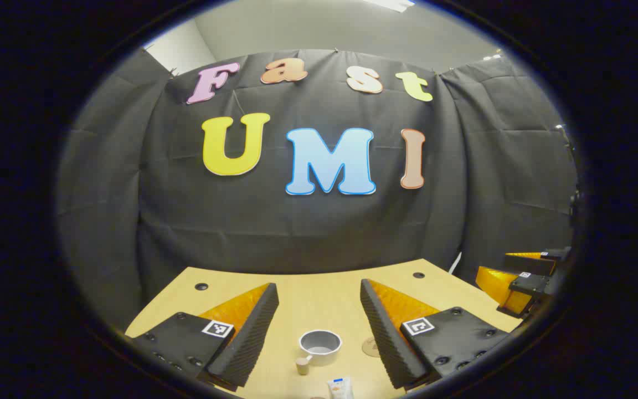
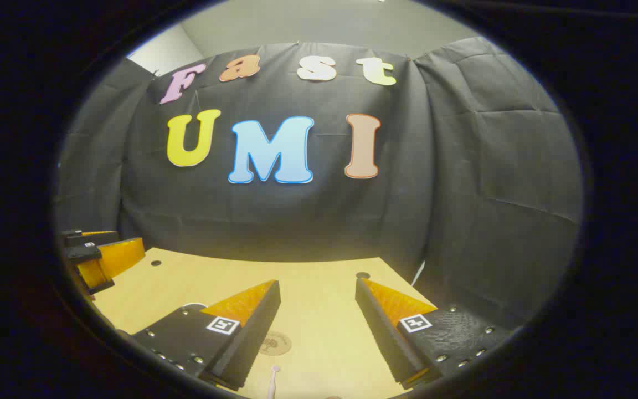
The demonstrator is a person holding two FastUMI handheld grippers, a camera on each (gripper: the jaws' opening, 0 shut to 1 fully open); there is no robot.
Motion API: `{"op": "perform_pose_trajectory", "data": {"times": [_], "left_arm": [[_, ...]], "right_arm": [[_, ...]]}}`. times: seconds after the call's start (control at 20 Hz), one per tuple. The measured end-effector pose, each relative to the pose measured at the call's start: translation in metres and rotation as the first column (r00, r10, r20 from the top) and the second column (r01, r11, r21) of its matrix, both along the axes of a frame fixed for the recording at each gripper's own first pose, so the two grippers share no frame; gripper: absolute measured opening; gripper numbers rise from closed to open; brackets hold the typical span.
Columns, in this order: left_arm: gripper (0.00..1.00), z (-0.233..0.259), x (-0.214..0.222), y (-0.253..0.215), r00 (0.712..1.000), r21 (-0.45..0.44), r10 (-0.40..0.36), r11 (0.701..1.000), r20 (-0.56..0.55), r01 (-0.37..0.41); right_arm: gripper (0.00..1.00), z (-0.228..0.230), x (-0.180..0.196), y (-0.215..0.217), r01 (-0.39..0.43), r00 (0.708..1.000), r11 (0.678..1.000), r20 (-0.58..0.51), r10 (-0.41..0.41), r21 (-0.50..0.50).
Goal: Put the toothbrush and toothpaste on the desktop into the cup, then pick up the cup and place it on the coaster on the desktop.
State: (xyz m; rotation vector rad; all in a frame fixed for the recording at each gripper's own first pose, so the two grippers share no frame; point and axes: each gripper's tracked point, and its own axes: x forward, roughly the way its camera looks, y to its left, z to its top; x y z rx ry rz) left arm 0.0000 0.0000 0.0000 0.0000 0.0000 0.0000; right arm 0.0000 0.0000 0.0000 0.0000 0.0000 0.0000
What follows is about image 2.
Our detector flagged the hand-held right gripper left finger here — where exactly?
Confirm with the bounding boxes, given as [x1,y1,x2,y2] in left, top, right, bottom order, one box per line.
[131,280,282,391]

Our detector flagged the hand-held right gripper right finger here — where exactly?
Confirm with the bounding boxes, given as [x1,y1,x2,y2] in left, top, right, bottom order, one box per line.
[355,277,513,390]

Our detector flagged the round cork coaster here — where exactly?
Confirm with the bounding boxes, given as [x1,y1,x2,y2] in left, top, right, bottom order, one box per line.
[258,331,293,356]

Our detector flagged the light wooden desktop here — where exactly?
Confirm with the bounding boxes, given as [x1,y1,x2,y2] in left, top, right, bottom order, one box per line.
[93,247,441,399]

